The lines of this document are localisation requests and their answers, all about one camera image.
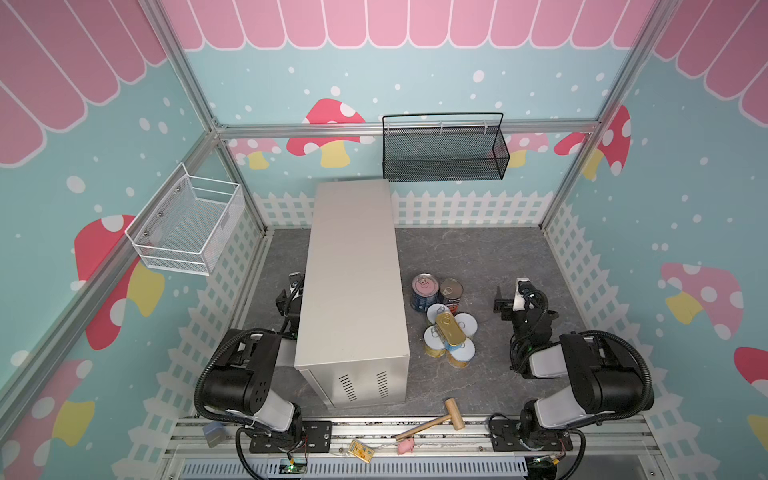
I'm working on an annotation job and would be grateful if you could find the small yellow can white lid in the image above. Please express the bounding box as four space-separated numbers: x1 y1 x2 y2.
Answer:
447 339 476 369
426 303 450 325
423 325 446 358
455 312 478 339

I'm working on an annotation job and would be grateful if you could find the dark blue tomato can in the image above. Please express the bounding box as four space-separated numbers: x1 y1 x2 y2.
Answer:
438 278 464 314

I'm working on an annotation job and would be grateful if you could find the gold sardine tin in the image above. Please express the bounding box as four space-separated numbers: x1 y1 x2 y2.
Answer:
435 310 467 351

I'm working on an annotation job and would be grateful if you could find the blue soup can pink lid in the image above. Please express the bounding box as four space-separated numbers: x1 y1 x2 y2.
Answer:
410 273 439 312

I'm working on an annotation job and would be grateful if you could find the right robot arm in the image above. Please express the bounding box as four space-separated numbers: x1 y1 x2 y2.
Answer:
486 277 655 479

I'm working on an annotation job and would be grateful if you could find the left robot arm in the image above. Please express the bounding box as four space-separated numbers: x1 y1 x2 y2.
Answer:
193 272 332 479

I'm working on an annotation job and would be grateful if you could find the grey metal counter cabinet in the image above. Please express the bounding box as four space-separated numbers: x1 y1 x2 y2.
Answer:
295 180 410 409

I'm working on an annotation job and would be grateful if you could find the wooden toy mallet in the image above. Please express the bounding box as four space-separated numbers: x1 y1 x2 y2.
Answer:
395 398 465 442

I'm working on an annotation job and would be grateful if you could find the pink pig toy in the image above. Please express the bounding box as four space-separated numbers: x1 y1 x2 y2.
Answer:
397 437 415 455

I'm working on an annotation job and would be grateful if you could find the yellow toy block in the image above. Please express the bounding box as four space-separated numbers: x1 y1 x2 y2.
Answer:
348 439 375 464

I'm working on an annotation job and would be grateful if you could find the green circuit board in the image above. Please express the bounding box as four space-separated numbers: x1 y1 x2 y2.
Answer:
278 458 308 475

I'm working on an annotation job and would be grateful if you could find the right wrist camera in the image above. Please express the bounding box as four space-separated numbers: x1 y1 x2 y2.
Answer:
513 277 538 311

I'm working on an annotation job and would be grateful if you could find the black mesh wall basket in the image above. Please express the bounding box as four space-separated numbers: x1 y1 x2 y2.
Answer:
381 112 511 182

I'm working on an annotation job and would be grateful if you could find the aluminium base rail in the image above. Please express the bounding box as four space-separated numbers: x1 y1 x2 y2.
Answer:
161 415 667 480

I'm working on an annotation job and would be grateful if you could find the white mesh wall basket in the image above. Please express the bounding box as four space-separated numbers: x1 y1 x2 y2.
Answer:
125 164 245 276

